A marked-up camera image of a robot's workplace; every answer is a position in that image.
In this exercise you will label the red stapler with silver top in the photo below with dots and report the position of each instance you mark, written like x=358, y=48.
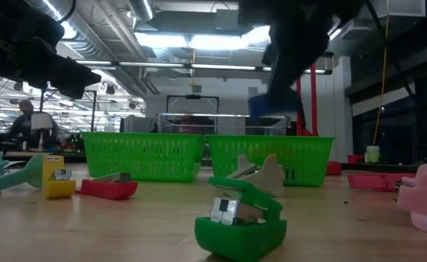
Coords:
x=107, y=190

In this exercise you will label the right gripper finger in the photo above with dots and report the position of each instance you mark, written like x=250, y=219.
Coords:
x=289, y=69

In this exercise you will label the green stapler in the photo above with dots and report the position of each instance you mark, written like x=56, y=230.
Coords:
x=242, y=240

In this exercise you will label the pink staple remover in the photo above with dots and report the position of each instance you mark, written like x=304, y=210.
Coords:
x=424, y=196

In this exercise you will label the black aluminium table frame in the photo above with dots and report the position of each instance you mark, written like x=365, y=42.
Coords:
x=380, y=168

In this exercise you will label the small red box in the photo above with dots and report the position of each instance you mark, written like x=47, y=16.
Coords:
x=355, y=159

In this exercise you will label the teal staple remover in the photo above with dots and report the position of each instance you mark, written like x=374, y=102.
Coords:
x=13, y=178

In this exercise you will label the white plastic cup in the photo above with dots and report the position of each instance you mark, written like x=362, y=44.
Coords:
x=372, y=154

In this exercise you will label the yellow stapler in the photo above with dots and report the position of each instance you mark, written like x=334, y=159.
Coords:
x=56, y=189

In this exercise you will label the grey staple remover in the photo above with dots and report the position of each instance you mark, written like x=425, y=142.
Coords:
x=267, y=178

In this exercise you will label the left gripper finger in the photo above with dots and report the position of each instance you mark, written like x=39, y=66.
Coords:
x=73, y=78

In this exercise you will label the clear plastic container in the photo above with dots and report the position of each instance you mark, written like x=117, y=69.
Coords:
x=198, y=115

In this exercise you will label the green plastic basket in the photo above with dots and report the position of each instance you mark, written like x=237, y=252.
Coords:
x=144, y=156
x=307, y=160

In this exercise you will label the blue tape roll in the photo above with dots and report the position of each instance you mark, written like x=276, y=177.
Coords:
x=257, y=105

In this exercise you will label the red desk lamp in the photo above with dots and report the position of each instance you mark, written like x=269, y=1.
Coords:
x=314, y=102

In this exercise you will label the person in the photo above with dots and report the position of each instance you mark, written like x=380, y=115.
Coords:
x=188, y=125
x=22, y=125

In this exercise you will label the grey hanging outlet box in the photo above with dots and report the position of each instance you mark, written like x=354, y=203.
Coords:
x=196, y=89

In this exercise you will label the black background rig frame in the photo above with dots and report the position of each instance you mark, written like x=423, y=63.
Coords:
x=193, y=97
x=94, y=109

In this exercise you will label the slim red stapler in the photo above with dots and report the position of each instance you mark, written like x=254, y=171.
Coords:
x=373, y=181

